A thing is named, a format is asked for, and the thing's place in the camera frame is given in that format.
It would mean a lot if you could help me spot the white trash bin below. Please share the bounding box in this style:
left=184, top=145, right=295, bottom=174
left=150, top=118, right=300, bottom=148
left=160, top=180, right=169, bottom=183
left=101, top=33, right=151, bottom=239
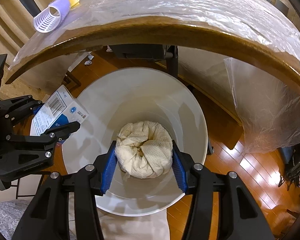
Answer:
left=62, top=67, right=208, bottom=217

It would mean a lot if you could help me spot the beige patterned curtain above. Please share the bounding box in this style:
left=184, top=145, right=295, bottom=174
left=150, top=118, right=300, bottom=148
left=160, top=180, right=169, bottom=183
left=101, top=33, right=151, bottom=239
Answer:
left=0, top=0, right=42, bottom=55

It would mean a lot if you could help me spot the purple hair roller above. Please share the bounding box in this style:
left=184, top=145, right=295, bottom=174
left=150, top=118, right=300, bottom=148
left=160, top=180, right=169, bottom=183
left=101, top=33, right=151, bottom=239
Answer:
left=34, top=0, right=71, bottom=34

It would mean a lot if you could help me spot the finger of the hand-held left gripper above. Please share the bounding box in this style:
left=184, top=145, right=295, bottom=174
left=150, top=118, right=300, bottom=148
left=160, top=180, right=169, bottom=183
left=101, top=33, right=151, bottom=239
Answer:
left=0, top=95, right=44, bottom=128
left=0, top=121, right=81, bottom=183

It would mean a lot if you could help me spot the white barcode box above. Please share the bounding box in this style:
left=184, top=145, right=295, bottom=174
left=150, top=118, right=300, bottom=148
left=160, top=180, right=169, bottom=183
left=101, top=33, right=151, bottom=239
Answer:
left=31, top=84, right=89, bottom=143

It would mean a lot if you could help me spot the black backpack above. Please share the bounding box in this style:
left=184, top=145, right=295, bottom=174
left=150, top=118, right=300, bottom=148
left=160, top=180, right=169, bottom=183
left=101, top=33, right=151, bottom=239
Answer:
left=277, top=140, right=300, bottom=188

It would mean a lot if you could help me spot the cream paper towel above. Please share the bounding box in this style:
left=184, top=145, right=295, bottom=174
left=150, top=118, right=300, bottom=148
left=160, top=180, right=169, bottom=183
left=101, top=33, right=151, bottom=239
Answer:
left=114, top=120, right=173, bottom=180

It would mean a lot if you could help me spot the grey speckled cloth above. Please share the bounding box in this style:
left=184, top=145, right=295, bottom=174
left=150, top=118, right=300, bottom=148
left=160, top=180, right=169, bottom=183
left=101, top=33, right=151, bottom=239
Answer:
left=0, top=200, right=33, bottom=240

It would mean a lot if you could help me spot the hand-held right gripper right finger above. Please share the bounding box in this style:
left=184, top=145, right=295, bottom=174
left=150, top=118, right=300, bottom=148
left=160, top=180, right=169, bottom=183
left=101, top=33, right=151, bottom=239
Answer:
left=172, top=140, right=275, bottom=240

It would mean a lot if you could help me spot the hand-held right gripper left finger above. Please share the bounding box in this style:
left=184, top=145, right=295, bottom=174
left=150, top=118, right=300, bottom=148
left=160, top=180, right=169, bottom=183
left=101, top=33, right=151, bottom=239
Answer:
left=11, top=141, right=117, bottom=240

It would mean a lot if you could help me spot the wooden table with plastic cover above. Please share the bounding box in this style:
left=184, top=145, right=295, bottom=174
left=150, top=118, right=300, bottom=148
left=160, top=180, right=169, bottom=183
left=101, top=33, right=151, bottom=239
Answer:
left=9, top=0, right=300, bottom=154

